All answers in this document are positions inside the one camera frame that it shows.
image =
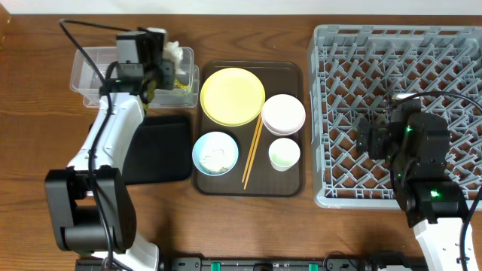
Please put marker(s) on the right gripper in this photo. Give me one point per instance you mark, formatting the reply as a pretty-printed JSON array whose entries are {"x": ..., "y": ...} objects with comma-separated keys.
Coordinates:
[{"x": 379, "y": 133}]

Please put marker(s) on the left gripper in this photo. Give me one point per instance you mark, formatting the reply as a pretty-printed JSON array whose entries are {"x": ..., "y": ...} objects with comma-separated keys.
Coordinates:
[{"x": 166, "y": 75}]

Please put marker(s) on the white paper waste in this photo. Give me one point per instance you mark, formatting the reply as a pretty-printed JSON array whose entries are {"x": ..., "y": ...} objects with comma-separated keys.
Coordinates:
[{"x": 173, "y": 53}]

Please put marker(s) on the white cup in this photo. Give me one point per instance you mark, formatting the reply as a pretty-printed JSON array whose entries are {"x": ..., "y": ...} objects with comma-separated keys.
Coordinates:
[{"x": 283, "y": 154}]

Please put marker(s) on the light blue bowl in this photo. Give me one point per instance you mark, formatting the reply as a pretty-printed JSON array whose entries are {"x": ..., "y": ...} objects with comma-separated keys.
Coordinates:
[{"x": 213, "y": 140}]

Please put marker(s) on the rice leftovers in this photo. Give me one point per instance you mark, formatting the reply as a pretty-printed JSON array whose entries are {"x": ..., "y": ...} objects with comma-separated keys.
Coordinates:
[{"x": 216, "y": 161}]

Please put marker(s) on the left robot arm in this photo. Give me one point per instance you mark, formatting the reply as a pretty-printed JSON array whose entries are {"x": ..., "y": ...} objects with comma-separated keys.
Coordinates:
[{"x": 90, "y": 208}]

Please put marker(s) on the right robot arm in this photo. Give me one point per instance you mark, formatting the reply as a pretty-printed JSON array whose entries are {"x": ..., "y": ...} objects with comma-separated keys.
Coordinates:
[{"x": 414, "y": 144}]

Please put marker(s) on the grey dishwasher rack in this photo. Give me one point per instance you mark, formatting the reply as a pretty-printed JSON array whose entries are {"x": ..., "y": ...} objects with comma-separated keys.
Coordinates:
[{"x": 354, "y": 70}]

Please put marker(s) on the black waste tray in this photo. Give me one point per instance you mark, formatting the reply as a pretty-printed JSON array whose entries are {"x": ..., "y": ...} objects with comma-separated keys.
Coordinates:
[{"x": 160, "y": 151}]

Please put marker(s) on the clear plastic bin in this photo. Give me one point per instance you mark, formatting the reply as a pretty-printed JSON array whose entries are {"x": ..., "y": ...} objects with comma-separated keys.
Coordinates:
[{"x": 85, "y": 81}]

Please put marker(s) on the yellow plate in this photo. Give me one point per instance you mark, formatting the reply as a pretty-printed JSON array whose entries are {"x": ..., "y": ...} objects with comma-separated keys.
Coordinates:
[{"x": 232, "y": 97}]

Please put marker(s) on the pink bowl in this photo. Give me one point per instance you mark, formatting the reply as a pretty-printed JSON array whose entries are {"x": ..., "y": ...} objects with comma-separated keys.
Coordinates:
[{"x": 283, "y": 114}]

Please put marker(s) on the brown serving tray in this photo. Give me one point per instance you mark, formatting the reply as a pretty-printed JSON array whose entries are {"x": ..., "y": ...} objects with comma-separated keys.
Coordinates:
[{"x": 264, "y": 180}]

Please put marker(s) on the right wooden chopstick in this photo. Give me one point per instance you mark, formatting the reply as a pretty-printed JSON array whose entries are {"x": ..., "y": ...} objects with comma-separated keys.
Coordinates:
[{"x": 253, "y": 156}]

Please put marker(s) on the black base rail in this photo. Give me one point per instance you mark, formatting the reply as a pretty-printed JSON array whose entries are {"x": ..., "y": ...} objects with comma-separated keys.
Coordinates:
[{"x": 333, "y": 261}]

